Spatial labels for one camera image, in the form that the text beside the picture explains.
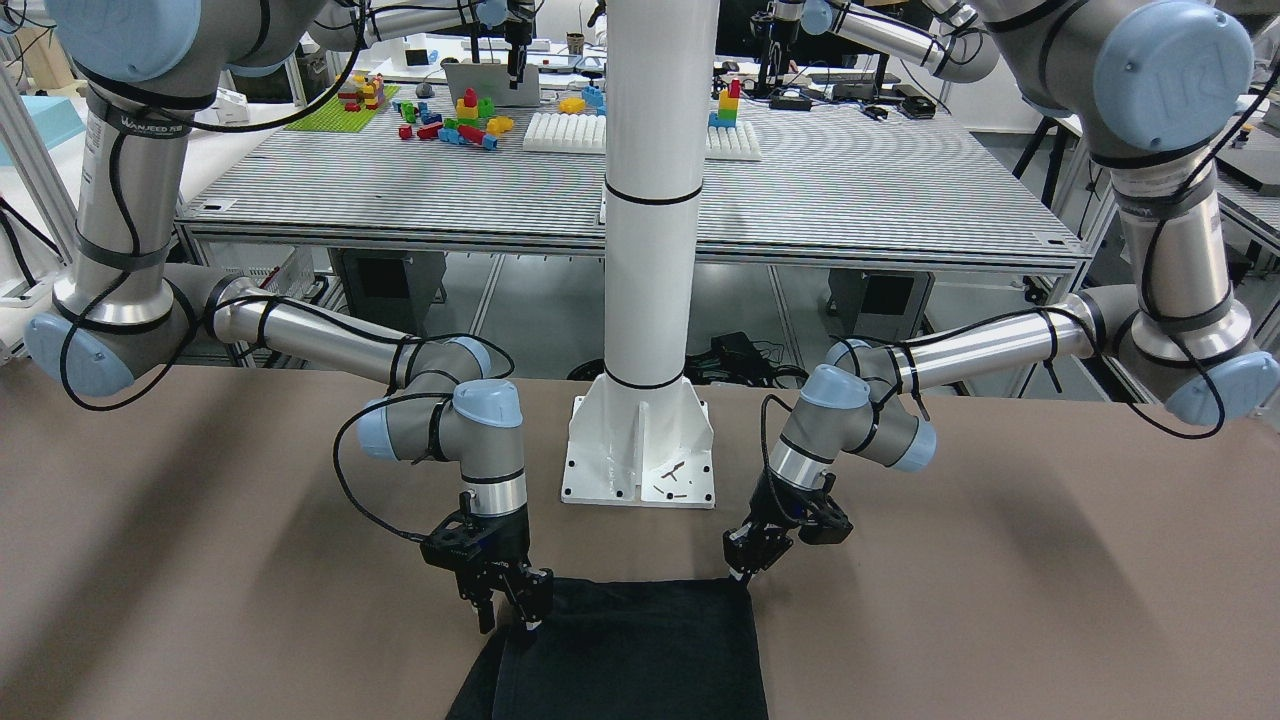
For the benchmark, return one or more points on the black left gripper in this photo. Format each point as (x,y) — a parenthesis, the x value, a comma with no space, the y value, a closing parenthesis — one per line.
(772,520)

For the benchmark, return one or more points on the black printed t-shirt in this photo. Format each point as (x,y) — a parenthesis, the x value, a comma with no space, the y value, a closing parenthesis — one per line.
(683,649)

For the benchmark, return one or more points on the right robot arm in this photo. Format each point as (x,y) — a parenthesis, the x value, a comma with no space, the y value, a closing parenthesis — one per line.
(126,310)

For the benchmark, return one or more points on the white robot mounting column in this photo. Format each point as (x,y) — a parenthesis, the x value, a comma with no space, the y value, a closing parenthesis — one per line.
(641,436)

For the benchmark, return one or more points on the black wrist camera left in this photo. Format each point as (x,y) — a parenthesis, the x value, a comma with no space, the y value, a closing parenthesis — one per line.
(823,522)

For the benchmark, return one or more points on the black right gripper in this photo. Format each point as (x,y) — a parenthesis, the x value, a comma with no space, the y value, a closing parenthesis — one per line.
(508,546)

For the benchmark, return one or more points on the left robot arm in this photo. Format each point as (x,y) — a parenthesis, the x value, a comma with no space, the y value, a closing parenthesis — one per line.
(1153,85)

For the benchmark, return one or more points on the striped metal work table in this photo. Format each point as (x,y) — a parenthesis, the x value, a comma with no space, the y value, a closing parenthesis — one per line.
(833,188)

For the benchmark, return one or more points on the white peg board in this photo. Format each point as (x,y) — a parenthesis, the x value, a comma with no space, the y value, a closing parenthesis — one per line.
(566,133)
(737,143)

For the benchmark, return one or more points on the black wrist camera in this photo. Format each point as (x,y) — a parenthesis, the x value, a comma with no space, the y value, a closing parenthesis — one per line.
(823,522)
(455,544)

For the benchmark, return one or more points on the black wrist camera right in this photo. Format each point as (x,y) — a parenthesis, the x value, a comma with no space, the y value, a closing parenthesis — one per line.
(455,544)

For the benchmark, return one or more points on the green lego baseplate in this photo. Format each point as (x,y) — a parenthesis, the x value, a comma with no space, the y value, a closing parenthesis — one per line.
(334,117)

